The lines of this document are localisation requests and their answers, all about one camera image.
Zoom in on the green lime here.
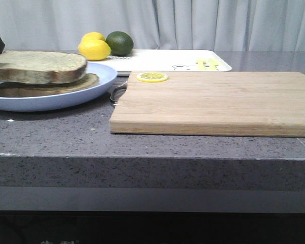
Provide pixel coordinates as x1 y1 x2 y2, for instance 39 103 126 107
106 31 134 56

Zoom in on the grey curtain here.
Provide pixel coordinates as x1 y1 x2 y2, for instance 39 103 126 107
0 1 305 51

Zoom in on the yellow lemon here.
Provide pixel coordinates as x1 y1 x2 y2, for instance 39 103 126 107
81 32 106 42
78 40 111 61

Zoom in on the wooden cutting board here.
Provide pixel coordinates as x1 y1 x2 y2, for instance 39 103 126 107
109 71 305 137

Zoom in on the light blue round plate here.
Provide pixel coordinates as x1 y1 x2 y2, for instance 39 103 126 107
0 62 117 112

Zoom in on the bread slice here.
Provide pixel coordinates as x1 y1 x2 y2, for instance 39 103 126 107
0 73 100 98
0 50 87 84

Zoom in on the lemon slice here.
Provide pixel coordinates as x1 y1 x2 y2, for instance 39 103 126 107
136 72 168 83

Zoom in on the rear yellow lemon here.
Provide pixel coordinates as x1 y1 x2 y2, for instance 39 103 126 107
81 32 106 42

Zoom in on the metal cutting board handle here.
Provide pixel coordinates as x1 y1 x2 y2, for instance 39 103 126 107
109 82 128 103

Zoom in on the white rectangular tray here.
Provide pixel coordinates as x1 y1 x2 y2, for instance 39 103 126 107
87 49 232 76

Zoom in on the front yellow lemon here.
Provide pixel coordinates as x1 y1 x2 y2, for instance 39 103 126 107
78 40 111 61

